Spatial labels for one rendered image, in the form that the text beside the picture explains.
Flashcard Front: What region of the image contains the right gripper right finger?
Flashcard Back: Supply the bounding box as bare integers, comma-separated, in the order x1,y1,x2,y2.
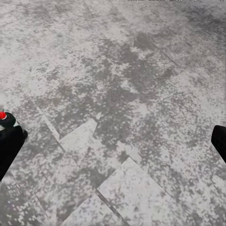
211,125,226,163

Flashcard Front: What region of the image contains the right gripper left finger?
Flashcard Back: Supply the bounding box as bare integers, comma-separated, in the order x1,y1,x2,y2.
0,125,24,181

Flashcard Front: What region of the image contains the insectifuge atomizer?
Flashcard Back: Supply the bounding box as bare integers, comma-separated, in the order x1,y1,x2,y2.
0,111,28,139

